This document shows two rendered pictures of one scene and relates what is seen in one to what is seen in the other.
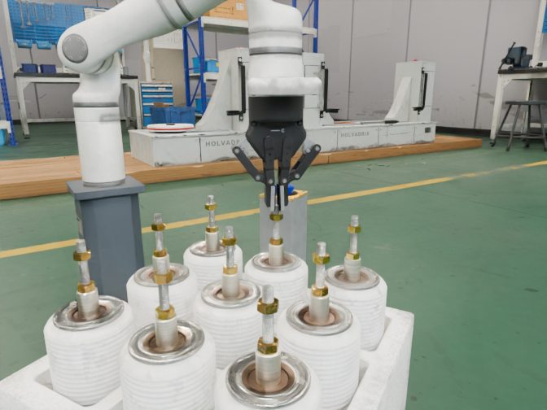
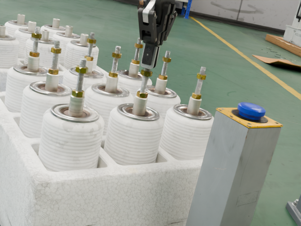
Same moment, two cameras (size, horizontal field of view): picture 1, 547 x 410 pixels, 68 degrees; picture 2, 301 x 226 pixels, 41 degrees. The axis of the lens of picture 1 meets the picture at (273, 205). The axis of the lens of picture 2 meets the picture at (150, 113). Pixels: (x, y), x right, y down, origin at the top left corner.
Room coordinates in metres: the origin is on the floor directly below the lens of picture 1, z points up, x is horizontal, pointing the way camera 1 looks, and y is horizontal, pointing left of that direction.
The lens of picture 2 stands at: (0.88, -0.59, 0.47)
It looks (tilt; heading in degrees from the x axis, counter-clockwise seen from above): 18 degrees down; 116
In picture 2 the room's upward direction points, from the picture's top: 12 degrees clockwise
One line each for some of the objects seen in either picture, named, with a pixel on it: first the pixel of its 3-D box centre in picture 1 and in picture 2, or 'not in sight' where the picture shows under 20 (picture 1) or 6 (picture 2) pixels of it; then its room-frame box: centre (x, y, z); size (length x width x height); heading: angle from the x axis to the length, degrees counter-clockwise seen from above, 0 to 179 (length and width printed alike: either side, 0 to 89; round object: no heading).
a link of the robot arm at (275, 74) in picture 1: (277, 71); not in sight; (0.55, -0.01, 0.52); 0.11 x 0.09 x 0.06; 10
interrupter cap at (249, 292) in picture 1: (230, 293); (110, 90); (0.47, 0.05, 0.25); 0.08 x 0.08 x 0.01
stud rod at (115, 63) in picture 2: (229, 255); (114, 65); (0.47, 0.05, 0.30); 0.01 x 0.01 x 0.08
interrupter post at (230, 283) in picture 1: (230, 284); (111, 84); (0.47, 0.05, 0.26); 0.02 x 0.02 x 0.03
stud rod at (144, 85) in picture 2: (276, 229); (144, 84); (0.57, 0.00, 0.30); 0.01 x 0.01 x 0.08
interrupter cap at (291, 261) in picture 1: (276, 262); (138, 112); (0.57, 0.00, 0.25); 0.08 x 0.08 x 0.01
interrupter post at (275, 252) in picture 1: (276, 254); (139, 105); (0.57, 0.00, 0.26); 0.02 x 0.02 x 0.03
